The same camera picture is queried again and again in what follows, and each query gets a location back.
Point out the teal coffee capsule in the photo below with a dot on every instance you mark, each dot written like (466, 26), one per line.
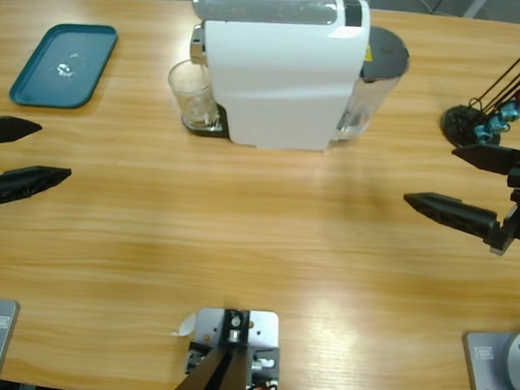
(511, 111)
(482, 132)
(497, 123)

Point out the white coffee machine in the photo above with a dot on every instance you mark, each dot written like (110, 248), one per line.
(277, 80)

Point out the clear water tank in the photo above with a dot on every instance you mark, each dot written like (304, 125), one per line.
(383, 56)

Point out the teal plastic tray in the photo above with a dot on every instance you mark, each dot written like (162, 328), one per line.
(40, 86)

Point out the black capsule holder stand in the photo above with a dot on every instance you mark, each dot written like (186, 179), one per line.
(459, 124)

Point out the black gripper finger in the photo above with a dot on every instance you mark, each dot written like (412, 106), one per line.
(6, 129)
(20, 182)

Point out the white tape strip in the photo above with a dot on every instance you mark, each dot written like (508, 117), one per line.
(186, 326)

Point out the metal bracket with bolts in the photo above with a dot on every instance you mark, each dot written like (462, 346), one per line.
(267, 320)

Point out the clear drinking glass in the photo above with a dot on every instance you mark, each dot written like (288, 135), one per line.
(194, 88)

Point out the grey metal leg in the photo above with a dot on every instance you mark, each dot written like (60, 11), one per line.
(475, 5)

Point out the black camera post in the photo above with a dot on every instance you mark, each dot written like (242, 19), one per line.
(216, 379)

